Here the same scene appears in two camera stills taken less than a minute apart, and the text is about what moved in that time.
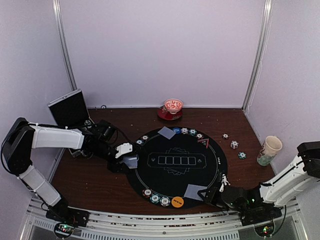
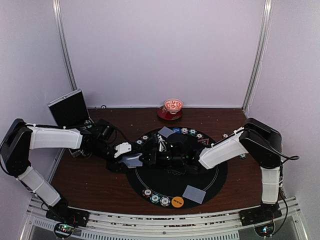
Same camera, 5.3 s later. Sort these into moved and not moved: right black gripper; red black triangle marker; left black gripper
Moved: right black gripper
Not moved: left black gripper; red black triangle marker
